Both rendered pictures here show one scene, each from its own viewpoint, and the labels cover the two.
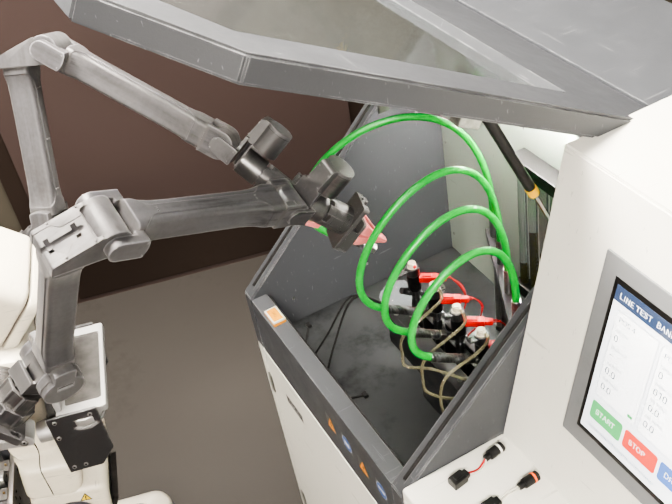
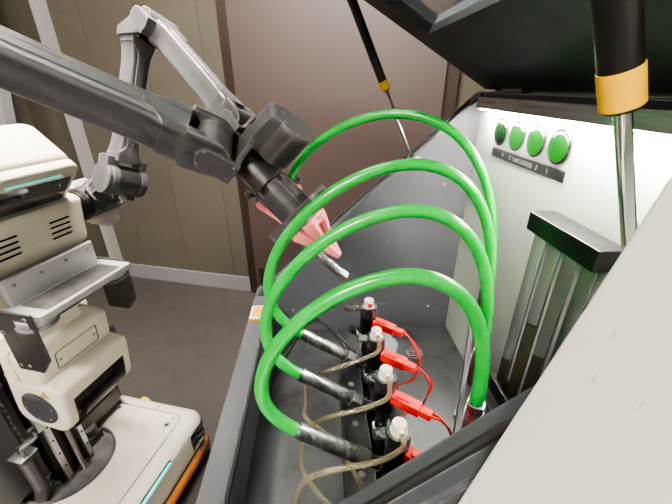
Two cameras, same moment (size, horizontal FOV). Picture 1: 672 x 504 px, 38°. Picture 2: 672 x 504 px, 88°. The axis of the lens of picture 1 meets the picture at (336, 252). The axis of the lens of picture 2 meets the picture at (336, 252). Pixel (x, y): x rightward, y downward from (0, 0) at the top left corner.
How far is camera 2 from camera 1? 1.39 m
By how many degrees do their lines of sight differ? 20
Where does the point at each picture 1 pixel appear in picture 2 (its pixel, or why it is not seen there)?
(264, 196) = (160, 105)
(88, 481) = (52, 383)
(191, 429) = not seen: hidden behind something
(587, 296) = not seen: outside the picture
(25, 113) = (124, 74)
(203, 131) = (221, 103)
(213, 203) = (44, 54)
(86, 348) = (98, 274)
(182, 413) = not seen: hidden behind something
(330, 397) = (226, 411)
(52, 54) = (141, 17)
